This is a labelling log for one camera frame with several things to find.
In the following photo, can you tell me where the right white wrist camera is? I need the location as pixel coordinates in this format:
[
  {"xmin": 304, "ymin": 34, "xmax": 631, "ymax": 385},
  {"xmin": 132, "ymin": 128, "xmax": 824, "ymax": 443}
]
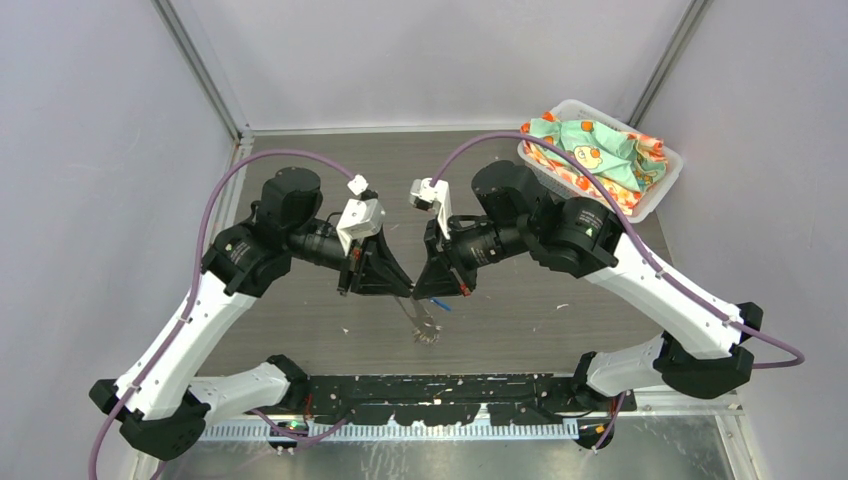
[{"xmin": 409, "ymin": 178, "xmax": 452, "ymax": 240}]

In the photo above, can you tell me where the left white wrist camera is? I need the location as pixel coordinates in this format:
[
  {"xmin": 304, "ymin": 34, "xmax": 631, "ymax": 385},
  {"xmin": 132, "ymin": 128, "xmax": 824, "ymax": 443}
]
[{"xmin": 336, "ymin": 198, "xmax": 385, "ymax": 255}]

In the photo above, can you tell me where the blue capped key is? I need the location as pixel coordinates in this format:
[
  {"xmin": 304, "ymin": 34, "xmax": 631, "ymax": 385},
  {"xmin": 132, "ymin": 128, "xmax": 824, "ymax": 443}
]
[{"xmin": 429, "ymin": 297, "xmax": 452, "ymax": 312}]

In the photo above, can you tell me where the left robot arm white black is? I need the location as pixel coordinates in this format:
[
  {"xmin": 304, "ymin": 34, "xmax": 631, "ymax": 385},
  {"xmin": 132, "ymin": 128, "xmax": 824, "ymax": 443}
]
[{"xmin": 89, "ymin": 167, "xmax": 413, "ymax": 461}]

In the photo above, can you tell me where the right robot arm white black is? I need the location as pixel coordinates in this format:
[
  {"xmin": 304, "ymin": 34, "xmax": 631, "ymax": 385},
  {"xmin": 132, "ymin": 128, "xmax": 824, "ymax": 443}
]
[{"xmin": 410, "ymin": 161, "xmax": 763, "ymax": 411}]

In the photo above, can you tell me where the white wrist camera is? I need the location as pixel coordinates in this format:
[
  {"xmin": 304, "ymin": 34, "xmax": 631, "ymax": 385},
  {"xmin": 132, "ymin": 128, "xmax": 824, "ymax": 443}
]
[
  {"xmin": 336, "ymin": 198, "xmax": 385, "ymax": 255},
  {"xmin": 409, "ymin": 178, "xmax": 452, "ymax": 240}
]

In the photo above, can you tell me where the white plastic basket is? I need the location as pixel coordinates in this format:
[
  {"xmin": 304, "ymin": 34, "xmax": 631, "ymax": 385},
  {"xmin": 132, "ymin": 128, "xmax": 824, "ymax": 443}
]
[{"xmin": 547, "ymin": 99, "xmax": 683, "ymax": 223}]

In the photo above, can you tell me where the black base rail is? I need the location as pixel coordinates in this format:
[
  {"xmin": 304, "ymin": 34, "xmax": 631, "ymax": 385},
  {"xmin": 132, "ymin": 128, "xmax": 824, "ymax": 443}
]
[{"xmin": 275, "ymin": 373, "xmax": 618, "ymax": 426}]

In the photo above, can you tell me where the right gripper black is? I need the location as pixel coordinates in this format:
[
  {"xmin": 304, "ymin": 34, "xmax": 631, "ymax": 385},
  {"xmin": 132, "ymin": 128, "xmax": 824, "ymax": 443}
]
[{"xmin": 413, "ymin": 211, "xmax": 531, "ymax": 299}]

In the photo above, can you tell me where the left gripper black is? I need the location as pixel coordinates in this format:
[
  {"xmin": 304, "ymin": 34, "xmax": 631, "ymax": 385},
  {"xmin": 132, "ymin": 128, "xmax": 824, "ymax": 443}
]
[{"xmin": 287, "ymin": 220, "xmax": 414, "ymax": 296}]

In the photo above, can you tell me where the colourful printed cloth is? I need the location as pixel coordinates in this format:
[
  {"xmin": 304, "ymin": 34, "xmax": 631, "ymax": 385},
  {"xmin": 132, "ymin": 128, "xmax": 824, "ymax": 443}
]
[{"xmin": 520, "ymin": 112, "xmax": 668, "ymax": 215}]

